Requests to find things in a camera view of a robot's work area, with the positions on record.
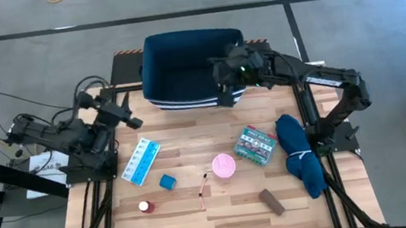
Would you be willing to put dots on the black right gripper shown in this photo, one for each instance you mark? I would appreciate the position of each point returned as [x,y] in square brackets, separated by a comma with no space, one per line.
[239,65]

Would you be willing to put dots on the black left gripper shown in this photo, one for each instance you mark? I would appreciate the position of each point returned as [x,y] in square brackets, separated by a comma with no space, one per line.
[111,113]

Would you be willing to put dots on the blue white weekly pill organizer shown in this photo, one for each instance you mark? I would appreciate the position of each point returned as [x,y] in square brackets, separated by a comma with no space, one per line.
[141,161]

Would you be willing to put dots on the green first aid kit box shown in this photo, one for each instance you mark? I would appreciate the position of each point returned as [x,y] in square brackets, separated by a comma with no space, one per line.
[255,145]

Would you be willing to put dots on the small blue cube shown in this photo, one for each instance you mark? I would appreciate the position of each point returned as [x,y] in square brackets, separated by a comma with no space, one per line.
[167,181]

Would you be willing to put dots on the pink round lidded container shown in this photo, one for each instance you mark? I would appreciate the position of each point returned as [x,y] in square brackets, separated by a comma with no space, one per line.
[223,165]

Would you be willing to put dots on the red bottle with white cap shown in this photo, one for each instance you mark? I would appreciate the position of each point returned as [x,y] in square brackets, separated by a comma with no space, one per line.
[147,207]

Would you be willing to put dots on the brown wooden block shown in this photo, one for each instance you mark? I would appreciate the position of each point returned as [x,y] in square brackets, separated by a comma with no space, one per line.
[271,202]

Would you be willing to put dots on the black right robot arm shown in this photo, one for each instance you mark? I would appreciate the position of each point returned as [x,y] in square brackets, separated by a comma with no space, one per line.
[329,76]

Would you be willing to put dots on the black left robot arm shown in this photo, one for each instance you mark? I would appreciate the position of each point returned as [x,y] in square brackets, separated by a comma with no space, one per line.
[75,138]

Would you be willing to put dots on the navy white striped fabric basket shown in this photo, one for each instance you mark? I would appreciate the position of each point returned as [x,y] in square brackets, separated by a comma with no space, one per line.
[183,74]

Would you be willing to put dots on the white paper sheet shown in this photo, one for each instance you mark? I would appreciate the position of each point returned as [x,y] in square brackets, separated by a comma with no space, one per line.
[50,173]

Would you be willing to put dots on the blue rolled cloth bundle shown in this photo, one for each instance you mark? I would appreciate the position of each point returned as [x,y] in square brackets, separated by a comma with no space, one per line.
[301,168]

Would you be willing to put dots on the black aluminium table frame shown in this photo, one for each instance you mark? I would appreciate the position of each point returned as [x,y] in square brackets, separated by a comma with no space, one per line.
[127,88]

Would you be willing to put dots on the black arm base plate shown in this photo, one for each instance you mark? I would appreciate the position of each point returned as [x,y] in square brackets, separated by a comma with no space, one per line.
[91,175]
[345,140]

